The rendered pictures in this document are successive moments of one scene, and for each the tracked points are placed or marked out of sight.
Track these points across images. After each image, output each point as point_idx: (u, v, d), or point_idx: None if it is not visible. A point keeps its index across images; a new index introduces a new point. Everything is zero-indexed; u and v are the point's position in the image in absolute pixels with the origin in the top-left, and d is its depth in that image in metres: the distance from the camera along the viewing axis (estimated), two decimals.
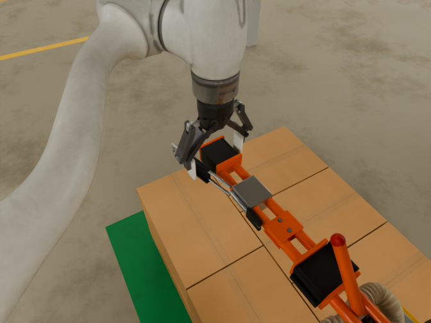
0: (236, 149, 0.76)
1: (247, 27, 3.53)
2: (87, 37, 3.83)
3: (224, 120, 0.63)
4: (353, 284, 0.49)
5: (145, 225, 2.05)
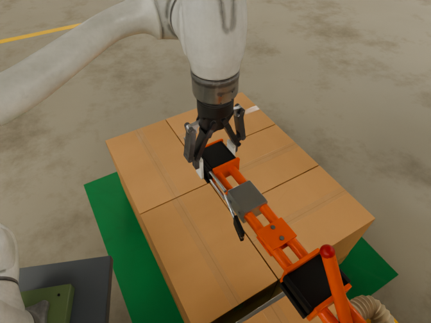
0: None
1: None
2: (76, 24, 4.07)
3: (224, 120, 0.63)
4: (341, 297, 0.48)
5: (120, 183, 2.28)
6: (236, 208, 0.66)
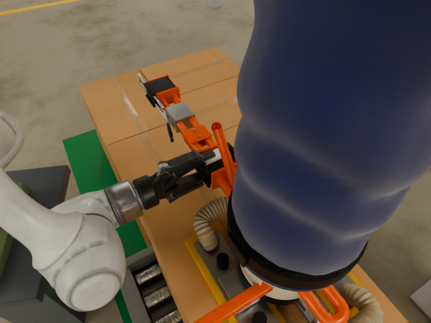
0: None
1: None
2: (64, 0, 4.10)
3: None
4: (228, 161, 0.66)
5: (98, 139, 2.32)
6: (171, 121, 0.85)
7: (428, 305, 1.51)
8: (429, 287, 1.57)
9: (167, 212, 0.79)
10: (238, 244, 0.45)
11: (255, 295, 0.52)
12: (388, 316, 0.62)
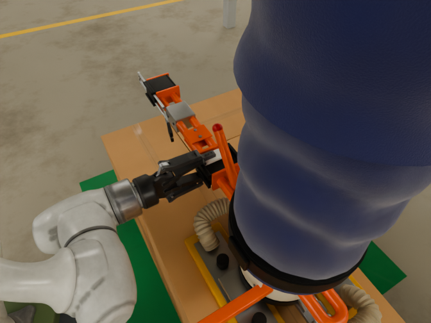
0: None
1: (226, 9, 3.69)
2: (74, 20, 3.99)
3: None
4: (228, 163, 0.66)
5: (117, 181, 2.20)
6: (171, 120, 0.84)
7: None
8: None
9: (167, 212, 0.79)
10: (240, 248, 0.45)
11: (256, 297, 0.52)
12: (386, 317, 0.63)
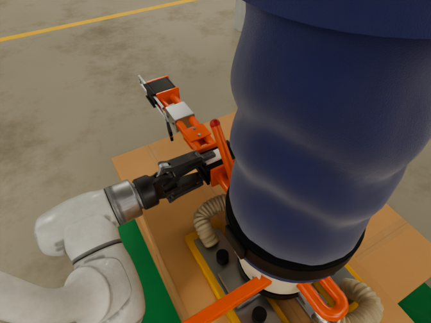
0: None
1: (238, 11, 3.47)
2: (76, 22, 3.77)
3: None
4: (226, 158, 0.67)
5: None
6: (170, 120, 0.86)
7: None
8: None
9: (167, 210, 0.80)
10: (236, 236, 0.46)
11: (254, 289, 0.52)
12: (389, 311, 0.62)
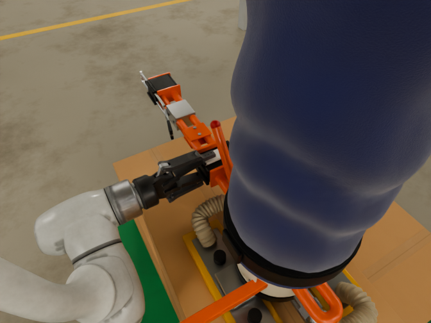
0: None
1: (242, 9, 3.38)
2: (76, 21, 3.68)
3: None
4: (226, 159, 0.67)
5: None
6: (172, 118, 0.85)
7: None
8: None
9: (166, 209, 0.80)
10: (233, 241, 0.46)
11: (250, 291, 0.53)
12: (383, 316, 0.63)
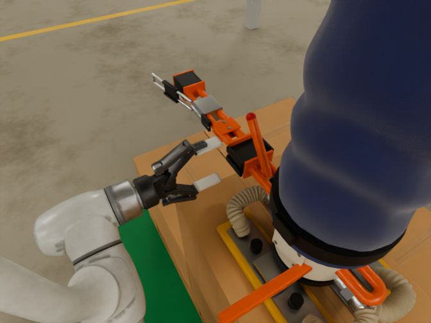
0: (211, 178, 0.79)
1: (249, 8, 3.42)
2: (84, 20, 3.72)
3: None
4: (261, 150, 0.69)
5: None
6: None
7: None
8: None
9: (201, 202, 0.83)
10: (287, 223, 0.48)
11: (297, 275, 0.55)
12: (418, 300, 0.66)
